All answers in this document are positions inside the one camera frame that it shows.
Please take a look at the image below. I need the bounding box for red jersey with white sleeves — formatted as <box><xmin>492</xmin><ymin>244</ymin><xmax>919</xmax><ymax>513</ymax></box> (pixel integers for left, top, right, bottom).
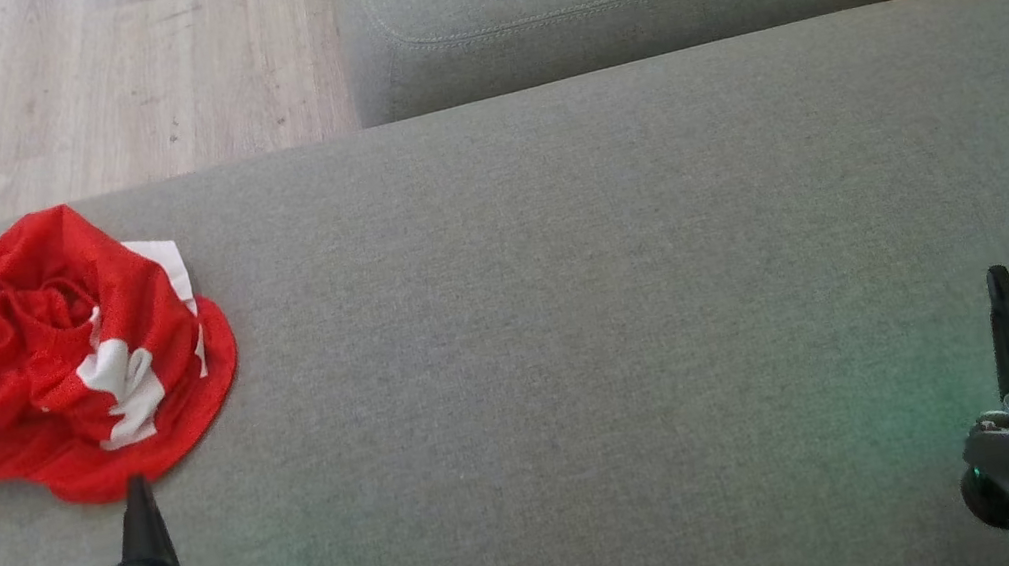
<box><xmin>0</xmin><ymin>225</ymin><xmax>259</xmax><ymax>521</ymax></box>

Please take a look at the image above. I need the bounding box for large grey sofa seat cushion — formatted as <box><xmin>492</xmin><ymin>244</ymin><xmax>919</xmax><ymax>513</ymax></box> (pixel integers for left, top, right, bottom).
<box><xmin>0</xmin><ymin>0</ymin><xmax>1009</xmax><ymax>566</ymax></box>

